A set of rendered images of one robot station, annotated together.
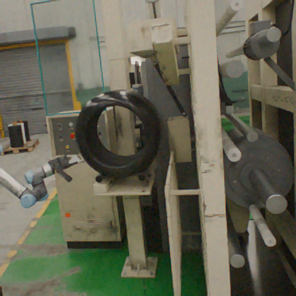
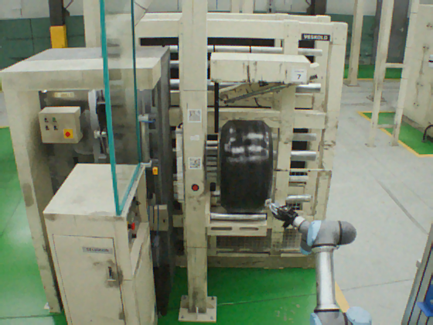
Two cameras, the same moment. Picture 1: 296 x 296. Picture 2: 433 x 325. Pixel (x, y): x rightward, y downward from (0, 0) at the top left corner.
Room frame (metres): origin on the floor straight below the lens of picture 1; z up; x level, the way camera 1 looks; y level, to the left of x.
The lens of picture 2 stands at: (2.66, 2.35, 2.27)
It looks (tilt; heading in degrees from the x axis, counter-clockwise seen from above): 24 degrees down; 260
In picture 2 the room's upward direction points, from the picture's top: 1 degrees clockwise
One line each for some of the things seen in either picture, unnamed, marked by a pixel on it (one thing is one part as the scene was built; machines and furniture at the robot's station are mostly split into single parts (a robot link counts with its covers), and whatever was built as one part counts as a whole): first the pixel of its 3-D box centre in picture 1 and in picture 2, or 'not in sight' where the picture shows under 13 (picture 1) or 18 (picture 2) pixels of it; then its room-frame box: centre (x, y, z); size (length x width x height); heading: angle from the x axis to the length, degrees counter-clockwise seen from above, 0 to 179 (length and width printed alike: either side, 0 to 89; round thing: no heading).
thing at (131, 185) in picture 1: (126, 184); (236, 218); (2.09, 0.03, 0.80); 0.37 x 0.36 x 0.02; 78
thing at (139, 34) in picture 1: (155, 41); (259, 68); (1.91, -0.23, 1.71); 0.61 x 0.25 x 0.15; 168
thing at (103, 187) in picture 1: (106, 180); (236, 225); (2.12, 0.17, 0.84); 0.36 x 0.09 x 0.06; 168
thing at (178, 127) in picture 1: (180, 138); (204, 158); (2.23, -0.39, 1.05); 0.20 x 0.15 x 0.30; 168
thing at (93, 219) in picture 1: (90, 177); (111, 283); (2.90, 0.38, 0.63); 0.56 x 0.41 x 1.27; 78
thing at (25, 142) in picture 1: (18, 135); not in sight; (8.41, 2.86, 0.38); 1.20 x 0.80 x 0.76; 6
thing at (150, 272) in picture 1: (139, 265); (198, 307); (2.35, 0.00, 0.02); 0.27 x 0.27 x 0.04; 78
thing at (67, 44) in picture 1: (69, 57); (123, 95); (2.74, 0.41, 1.75); 0.55 x 0.02 x 0.95; 78
